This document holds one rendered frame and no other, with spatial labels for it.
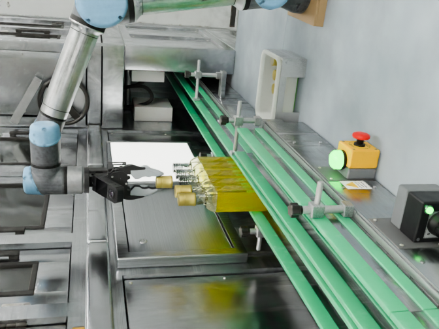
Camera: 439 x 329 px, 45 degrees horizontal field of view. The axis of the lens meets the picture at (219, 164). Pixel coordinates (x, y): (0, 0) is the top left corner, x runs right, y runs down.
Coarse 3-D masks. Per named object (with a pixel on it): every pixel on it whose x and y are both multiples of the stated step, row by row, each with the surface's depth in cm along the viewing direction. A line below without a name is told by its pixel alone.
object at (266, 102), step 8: (264, 56) 172; (272, 56) 162; (264, 64) 173; (280, 64) 158; (264, 72) 174; (264, 80) 175; (272, 80) 175; (264, 88) 176; (256, 96) 178; (264, 96) 177; (272, 96) 177; (256, 104) 178; (264, 104) 178; (272, 104) 162; (256, 112) 178; (264, 112) 178; (272, 112) 163
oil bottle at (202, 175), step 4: (200, 172) 150; (204, 172) 149; (208, 172) 149; (212, 172) 150; (216, 172) 150; (220, 172) 150; (224, 172) 151; (228, 172) 151; (232, 172) 151; (236, 172) 151; (240, 172) 152; (196, 176) 150; (200, 176) 148; (204, 176) 147; (208, 176) 147; (212, 176) 147; (216, 176) 148; (220, 176) 148; (224, 176) 148; (228, 176) 148; (232, 176) 149; (236, 176) 149; (240, 176) 149; (200, 180) 147; (200, 184) 148
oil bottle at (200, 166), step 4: (196, 164) 155; (200, 164) 155; (204, 164) 155; (208, 164) 155; (212, 164) 155; (216, 164) 156; (220, 164) 156; (224, 164) 156; (228, 164) 157; (232, 164) 157; (196, 168) 153; (200, 168) 152; (204, 168) 152; (208, 168) 153; (212, 168) 153; (216, 168) 153; (220, 168) 153; (224, 168) 154; (228, 168) 154; (232, 168) 154; (236, 168) 155; (196, 172) 152
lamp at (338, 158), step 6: (336, 150) 120; (342, 150) 120; (330, 156) 120; (336, 156) 118; (342, 156) 118; (330, 162) 120; (336, 162) 118; (342, 162) 118; (336, 168) 120; (342, 168) 120
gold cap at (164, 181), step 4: (160, 176) 145; (164, 176) 145; (168, 176) 146; (156, 180) 144; (160, 180) 144; (164, 180) 144; (168, 180) 145; (156, 184) 145; (160, 184) 144; (164, 184) 144; (168, 184) 145
